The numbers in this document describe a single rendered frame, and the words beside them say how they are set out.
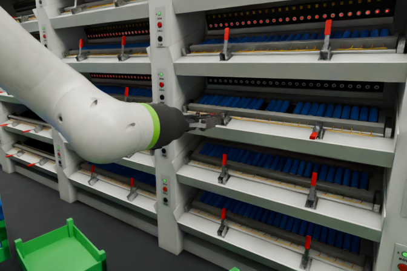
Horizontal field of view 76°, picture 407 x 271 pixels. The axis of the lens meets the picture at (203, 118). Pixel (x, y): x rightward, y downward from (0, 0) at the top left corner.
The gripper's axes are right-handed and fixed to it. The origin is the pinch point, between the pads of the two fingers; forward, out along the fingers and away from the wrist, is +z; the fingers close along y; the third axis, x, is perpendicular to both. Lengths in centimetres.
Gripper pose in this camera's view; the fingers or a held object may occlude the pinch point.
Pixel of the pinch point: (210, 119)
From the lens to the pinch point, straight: 72.9
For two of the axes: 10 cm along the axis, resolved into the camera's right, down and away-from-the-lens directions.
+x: 0.7, -9.9, -1.0
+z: 5.3, -0.5, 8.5
